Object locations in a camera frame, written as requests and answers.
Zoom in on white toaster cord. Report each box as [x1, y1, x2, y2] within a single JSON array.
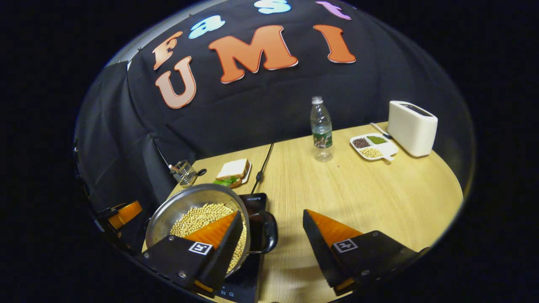
[[370, 122, 393, 139]]

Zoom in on sandwich with lettuce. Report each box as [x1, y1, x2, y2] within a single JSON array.
[[213, 159, 249, 188]]

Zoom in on black power cable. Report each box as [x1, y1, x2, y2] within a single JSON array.
[[251, 142, 275, 194]]

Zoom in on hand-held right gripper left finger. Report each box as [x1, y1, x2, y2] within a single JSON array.
[[136, 210, 244, 294]]

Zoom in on white divided dish of beans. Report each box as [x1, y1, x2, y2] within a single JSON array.
[[350, 133, 399, 162]]

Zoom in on pile of yellow soybeans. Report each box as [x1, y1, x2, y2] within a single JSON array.
[[170, 203, 247, 273]]

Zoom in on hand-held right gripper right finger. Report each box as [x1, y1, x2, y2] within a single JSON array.
[[302, 209, 430, 296]]

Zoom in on wire utensil holder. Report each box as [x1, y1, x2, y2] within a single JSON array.
[[170, 160, 197, 187]]

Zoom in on black backdrop cloth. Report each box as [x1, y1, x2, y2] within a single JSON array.
[[74, 0, 476, 253]]

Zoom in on clear plastic water bottle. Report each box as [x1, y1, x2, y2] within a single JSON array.
[[310, 96, 333, 162]]

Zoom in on black induction cooktop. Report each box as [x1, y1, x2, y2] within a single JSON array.
[[217, 193, 268, 303]]

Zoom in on steel pot with black handles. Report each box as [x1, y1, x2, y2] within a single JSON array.
[[145, 183, 278, 278]]

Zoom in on white toaster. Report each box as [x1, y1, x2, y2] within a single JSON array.
[[387, 101, 438, 157]]

